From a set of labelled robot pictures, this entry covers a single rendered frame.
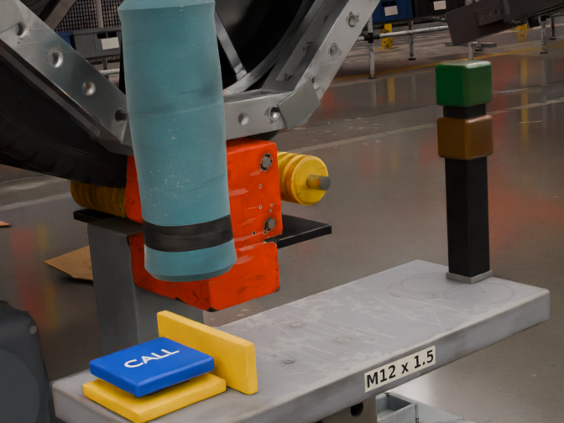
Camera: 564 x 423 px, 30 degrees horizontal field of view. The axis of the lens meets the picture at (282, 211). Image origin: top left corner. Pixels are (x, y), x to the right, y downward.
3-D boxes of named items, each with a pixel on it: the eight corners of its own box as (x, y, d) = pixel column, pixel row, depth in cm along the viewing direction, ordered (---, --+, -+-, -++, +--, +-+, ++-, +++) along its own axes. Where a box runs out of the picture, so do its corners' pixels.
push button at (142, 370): (166, 360, 85) (163, 334, 85) (217, 383, 80) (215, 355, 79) (90, 387, 81) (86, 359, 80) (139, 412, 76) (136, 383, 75)
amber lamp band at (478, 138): (463, 151, 103) (462, 111, 102) (495, 154, 100) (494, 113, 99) (436, 158, 101) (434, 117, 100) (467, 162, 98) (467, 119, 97)
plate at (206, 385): (169, 365, 86) (167, 353, 86) (227, 391, 80) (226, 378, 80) (82, 395, 81) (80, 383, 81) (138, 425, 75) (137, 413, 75)
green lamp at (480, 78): (462, 100, 102) (460, 59, 101) (494, 102, 99) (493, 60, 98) (433, 106, 99) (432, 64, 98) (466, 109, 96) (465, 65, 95)
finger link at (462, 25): (522, 23, 89) (517, 24, 88) (457, 44, 94) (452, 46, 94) (514, -11, 89) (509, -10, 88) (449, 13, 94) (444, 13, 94)
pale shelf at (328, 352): (418, 285, 111) (417, 258, 111) (552, 320, 98) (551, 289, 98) (54, 417, 85) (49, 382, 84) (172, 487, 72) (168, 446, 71)
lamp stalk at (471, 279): (467, 269, 105) (461, 64, 101) (493, 275, 103) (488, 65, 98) (446, 278, 103) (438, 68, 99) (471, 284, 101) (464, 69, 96)
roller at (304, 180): (199, 174, 146) (195, 133, 144) (345, 202, 123) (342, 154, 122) (164, 183, 142) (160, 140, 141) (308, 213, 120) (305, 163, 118)
